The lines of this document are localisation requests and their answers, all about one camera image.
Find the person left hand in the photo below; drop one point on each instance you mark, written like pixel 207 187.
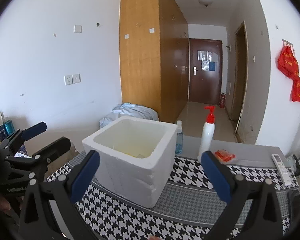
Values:
pixel 5 206

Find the double wall socket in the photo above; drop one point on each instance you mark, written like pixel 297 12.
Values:
pixel 72 79

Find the white remote control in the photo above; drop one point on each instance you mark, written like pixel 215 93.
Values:
pixel 284 173

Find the wooden wardrobe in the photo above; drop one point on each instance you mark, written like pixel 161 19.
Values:
pixel 154 56

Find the dark brown entrance door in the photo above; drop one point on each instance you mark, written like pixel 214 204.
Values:
pixel 206 67

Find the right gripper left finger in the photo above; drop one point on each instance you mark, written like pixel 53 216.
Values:
pixel 49 210

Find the red hanging cloth bags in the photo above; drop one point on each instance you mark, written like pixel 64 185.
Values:
pixel 288 65

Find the white wall switch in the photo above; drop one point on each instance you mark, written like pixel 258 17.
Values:
pixel 77 28

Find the red fire extinguisher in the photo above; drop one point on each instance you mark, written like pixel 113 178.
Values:
pixel 222 100

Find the light blue crumpled sheet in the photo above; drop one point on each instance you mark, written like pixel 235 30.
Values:
pixel 129 109

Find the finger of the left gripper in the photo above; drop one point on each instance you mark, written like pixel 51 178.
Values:
pixel 39 161
pixel 14 142

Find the white red pump bottle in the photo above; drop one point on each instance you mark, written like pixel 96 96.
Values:
pixel 207 132

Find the wall coat hook rack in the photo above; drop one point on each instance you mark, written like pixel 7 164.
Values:
pixel 287 43

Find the black smartphone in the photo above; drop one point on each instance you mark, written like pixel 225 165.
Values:
pixel 294 206

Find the white foam box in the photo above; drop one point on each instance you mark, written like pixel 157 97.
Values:
pixel 136 157

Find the wooden side door frame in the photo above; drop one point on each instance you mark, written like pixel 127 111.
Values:
pixel 241 75

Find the blue spray bottle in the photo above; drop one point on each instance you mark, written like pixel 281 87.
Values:
pixel 179 141

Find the houndstooth table cloth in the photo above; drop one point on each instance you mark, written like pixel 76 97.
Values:
pixel 187 208

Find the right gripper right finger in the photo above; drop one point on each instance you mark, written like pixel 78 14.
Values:
pixel 264 219

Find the ceiling lamp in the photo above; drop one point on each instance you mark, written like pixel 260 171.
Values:
pixel 205 3

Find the orange snack packet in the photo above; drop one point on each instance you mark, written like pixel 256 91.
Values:
pixel 224 156

